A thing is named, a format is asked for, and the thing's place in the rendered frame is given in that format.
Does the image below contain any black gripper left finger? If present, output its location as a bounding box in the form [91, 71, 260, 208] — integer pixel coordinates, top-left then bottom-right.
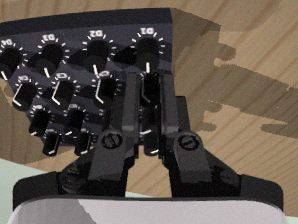
[13, 72, 140, 212]

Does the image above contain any black knob box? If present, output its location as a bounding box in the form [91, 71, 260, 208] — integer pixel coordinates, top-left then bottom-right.
[0, 8, 173, 157]

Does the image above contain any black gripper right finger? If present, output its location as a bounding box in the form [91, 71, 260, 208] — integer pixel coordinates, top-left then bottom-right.
[157, 73, 284, 212]

